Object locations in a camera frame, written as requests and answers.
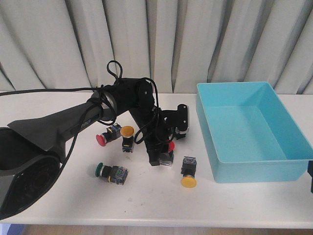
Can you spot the grey pleated curtain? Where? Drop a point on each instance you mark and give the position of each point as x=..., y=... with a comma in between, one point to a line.
x=177, y=43

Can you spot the yellow push button switch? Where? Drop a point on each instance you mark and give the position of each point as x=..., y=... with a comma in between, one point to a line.
x=188, y=171

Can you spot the red mushroom push button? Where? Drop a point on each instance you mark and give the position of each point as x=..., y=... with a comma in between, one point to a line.
x=166, y=156

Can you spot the light blue plastic box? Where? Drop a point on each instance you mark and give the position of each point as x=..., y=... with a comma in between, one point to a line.
x=249, y=134

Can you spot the green push button left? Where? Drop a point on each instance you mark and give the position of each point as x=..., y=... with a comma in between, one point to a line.
x=113, y=174

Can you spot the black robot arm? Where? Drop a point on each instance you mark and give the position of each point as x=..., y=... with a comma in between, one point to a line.
x=32, y=151

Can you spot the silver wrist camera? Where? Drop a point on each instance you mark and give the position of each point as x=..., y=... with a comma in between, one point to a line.
x=183, y=119

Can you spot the red push button switch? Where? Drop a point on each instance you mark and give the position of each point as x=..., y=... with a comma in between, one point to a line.
x=112, y=133

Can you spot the yellow mushroom push button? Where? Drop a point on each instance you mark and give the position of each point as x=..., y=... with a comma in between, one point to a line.
x=127, y=133

